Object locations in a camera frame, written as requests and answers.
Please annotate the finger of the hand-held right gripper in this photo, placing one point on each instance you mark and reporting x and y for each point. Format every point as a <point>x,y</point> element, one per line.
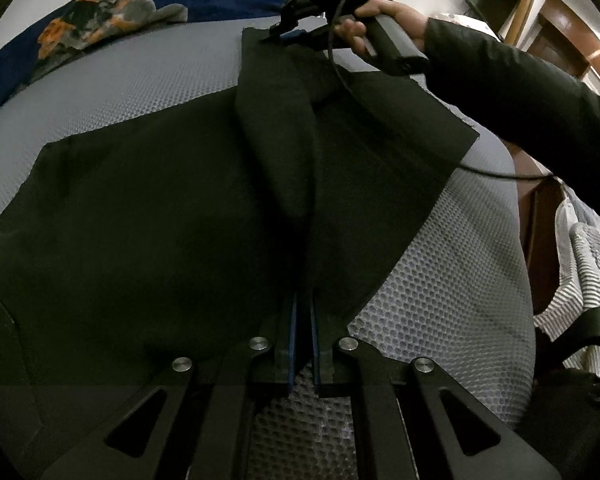
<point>285,27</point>

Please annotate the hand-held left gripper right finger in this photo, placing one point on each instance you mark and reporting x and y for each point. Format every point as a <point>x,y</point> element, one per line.
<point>316,342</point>

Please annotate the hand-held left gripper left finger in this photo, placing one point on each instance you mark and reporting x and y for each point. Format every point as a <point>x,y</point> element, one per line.
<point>291,342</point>

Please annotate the black pants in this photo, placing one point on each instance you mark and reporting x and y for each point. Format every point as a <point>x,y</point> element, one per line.
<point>155,220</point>

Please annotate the person's right forearm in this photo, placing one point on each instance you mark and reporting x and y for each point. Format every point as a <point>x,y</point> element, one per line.
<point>520,100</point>

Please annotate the person's right hand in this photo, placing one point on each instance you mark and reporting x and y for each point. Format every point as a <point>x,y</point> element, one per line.
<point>405,17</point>

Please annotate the grey mesh mattress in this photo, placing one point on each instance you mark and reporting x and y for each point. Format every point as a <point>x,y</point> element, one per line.
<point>455,285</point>

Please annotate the blue floral blanket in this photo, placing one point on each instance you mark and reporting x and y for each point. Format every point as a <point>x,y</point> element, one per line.
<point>100,10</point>

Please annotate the brown wooden door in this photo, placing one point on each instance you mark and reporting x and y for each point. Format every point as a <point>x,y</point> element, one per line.
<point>570,30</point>

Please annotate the striped cloth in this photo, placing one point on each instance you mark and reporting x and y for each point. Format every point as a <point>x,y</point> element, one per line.
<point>580,280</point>

